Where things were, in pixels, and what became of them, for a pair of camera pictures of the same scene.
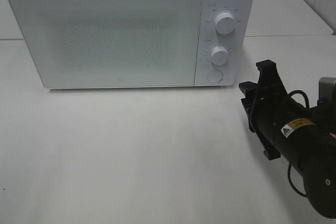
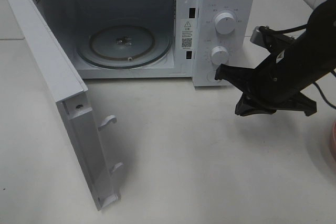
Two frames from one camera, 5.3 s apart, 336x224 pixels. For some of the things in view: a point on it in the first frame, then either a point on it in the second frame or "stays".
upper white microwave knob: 224,23 stays
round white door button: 214,76 stays
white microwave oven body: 134,29 stays
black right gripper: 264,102 to 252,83
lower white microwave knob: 219,55 stays
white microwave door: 112,36 to 67,88
